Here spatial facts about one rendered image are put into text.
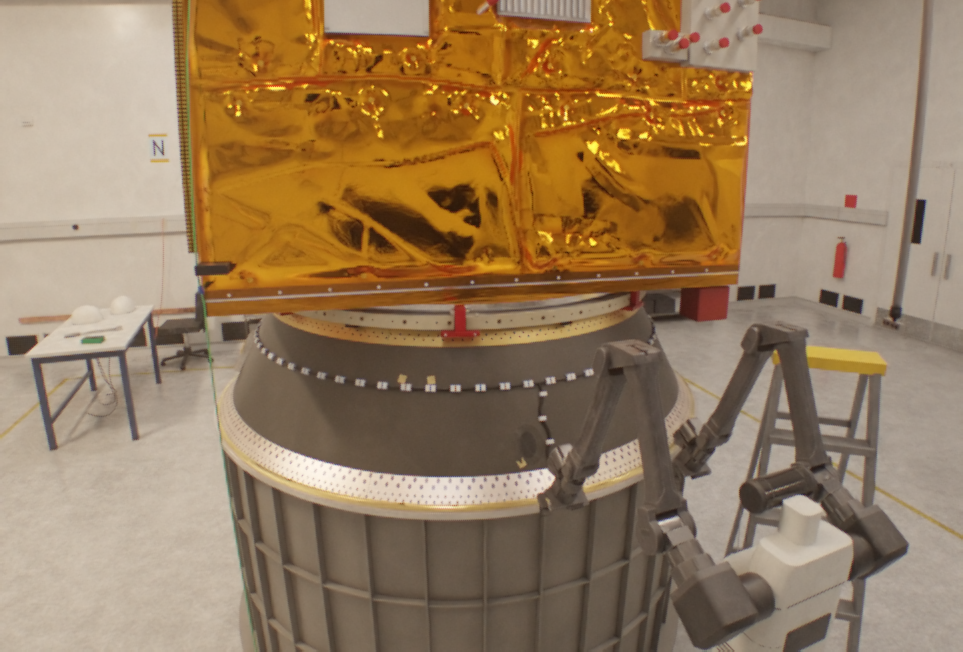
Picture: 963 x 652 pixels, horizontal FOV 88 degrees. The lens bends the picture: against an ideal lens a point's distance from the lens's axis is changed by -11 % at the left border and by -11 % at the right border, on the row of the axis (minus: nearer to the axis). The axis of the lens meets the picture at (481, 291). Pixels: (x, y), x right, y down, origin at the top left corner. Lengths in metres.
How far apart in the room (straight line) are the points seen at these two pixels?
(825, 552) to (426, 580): 1.21
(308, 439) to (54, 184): 6.23
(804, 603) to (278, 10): 1.94
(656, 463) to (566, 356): 0.84
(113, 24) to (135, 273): 2.89
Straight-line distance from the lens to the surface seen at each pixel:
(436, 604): 2.06
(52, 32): 7.97
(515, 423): 1.86
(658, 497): 1.23
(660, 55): 2.08
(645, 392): 1.20
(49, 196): 7.88
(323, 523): 2.06
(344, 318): 1.95
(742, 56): 2.28
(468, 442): 1.84
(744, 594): 1.19
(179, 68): 1.94
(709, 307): 2.38
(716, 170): 2.21
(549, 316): 1.91
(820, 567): 1.30
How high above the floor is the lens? 2.18
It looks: 12 degrees down
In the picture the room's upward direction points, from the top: straight up
